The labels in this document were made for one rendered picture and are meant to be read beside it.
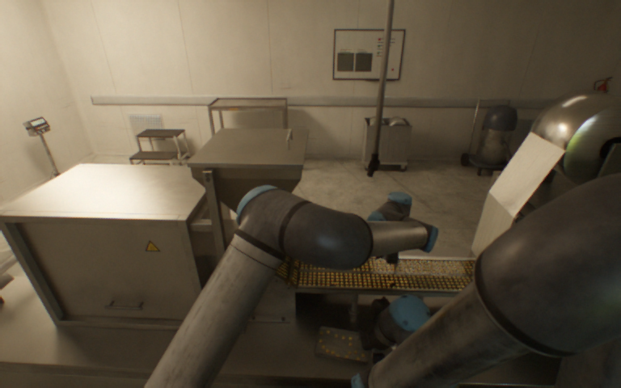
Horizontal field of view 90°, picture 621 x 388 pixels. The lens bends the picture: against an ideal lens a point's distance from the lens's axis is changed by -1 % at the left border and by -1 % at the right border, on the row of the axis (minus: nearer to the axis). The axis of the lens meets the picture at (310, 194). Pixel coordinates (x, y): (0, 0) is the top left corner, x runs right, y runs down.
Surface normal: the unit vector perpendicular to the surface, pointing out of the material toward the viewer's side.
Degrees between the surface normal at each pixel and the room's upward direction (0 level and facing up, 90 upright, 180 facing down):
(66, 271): 90
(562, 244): 52
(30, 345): 0
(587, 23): 90
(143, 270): 90
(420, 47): 90
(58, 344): 0
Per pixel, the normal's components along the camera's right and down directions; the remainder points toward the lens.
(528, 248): -0.79, -0.48
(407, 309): 0.13, -0.68
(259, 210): -0.43, -0.42
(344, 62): -0.04, 0.48
